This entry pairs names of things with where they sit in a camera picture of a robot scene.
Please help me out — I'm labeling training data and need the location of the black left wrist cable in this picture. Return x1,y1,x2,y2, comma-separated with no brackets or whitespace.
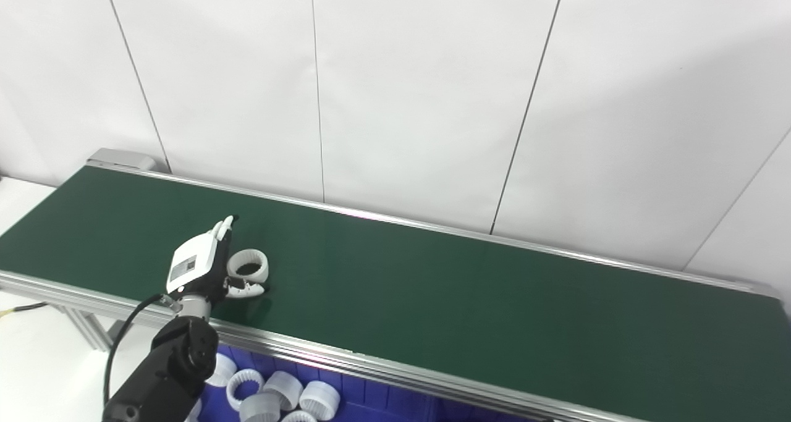
103,293,183,404

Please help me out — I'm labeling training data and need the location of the blue bin holding white parts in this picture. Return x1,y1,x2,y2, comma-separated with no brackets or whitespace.
185,345,557,422

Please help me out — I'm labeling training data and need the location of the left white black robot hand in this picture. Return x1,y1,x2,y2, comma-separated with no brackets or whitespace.
166,214,268,305

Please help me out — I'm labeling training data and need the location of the aluminium conveyor support leg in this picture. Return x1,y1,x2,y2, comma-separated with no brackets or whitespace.
59,303,133,352

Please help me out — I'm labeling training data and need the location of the black floor cable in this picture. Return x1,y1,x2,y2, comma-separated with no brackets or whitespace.
0,302,48,317

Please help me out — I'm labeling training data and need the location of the green conveyor belt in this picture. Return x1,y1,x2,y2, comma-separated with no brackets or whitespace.
0,159,791,422
0,166,791,422

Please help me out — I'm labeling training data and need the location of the grey conveyor motor box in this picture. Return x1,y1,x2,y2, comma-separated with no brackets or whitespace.
87,148,156,172

